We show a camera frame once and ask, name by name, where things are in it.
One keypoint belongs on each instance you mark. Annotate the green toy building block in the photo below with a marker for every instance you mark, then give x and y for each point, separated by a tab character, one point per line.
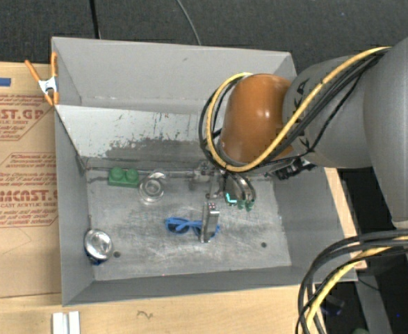
123	177

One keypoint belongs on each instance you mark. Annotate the grey metal bin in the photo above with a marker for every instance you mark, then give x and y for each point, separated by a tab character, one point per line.
155	256

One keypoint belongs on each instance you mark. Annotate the brown cardboard board red print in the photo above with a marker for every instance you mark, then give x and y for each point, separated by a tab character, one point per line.
23	221

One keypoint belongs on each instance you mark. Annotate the blue sunglasses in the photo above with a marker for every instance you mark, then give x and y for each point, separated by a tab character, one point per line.
181	224

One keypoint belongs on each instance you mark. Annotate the black cylinder on white bracket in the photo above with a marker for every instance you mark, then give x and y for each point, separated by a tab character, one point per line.
287	172

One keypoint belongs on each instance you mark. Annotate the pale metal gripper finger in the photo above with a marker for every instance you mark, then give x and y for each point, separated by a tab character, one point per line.
214	223
206	226

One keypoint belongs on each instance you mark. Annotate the clear glass cup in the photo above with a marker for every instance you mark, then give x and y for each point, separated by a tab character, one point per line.
151	188

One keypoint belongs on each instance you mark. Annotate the silver and blue can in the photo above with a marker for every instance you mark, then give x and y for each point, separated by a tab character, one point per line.
98	245

